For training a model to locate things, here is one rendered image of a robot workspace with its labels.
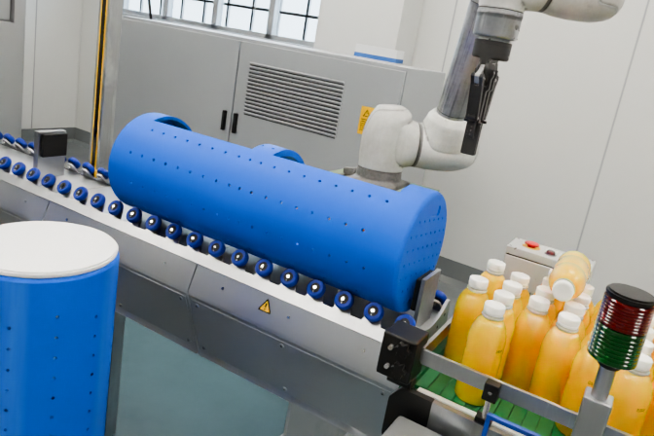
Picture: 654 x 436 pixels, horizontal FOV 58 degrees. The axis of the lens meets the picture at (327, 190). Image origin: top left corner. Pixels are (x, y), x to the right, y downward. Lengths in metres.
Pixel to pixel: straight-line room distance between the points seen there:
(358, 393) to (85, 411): 0.57
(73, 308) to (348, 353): 0.58
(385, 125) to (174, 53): 2.24
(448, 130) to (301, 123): 1.45
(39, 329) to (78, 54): 5.83
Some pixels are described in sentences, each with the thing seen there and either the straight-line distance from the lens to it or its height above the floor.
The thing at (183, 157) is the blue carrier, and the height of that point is 1.17.
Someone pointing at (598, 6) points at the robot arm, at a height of 1.66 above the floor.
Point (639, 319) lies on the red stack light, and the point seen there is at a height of 1.23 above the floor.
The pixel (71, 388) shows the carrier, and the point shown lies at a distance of 1.30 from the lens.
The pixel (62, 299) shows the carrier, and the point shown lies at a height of 0.98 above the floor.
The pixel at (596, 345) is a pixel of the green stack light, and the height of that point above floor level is 1.18.
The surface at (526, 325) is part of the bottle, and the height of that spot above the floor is 1.05.
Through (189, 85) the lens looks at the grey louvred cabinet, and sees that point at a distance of 3.84.
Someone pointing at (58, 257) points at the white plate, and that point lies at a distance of 1.23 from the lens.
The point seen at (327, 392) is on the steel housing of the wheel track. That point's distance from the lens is 1.46.
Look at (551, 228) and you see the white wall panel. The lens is 4.11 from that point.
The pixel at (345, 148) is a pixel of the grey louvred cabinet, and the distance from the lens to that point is 3.13.
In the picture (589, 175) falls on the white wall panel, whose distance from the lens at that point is 4.02.
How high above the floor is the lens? 1.51
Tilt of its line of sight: 14 degrees down
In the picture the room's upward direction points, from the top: 10 degrees clockwise
